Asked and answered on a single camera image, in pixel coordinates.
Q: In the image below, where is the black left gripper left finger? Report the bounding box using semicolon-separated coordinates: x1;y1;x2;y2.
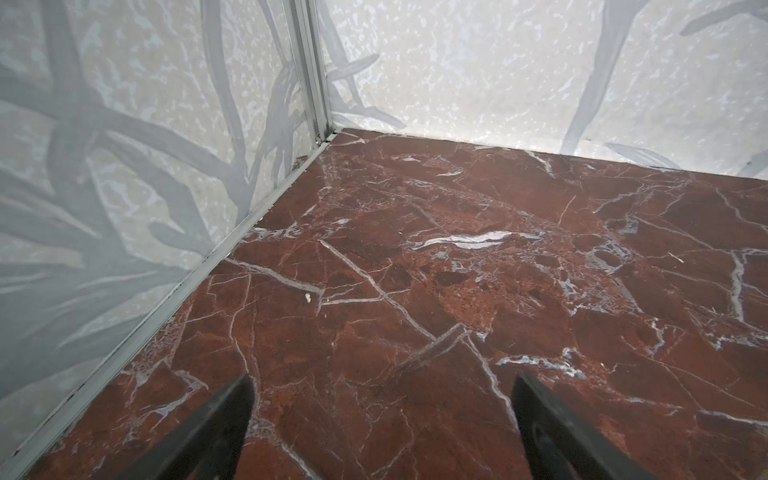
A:
118;375;255;479

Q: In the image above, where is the aluminium frame post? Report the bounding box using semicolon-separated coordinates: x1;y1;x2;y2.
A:
284;0;334;145

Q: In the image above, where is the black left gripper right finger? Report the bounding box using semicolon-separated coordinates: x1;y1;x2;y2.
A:
511;374;654;480

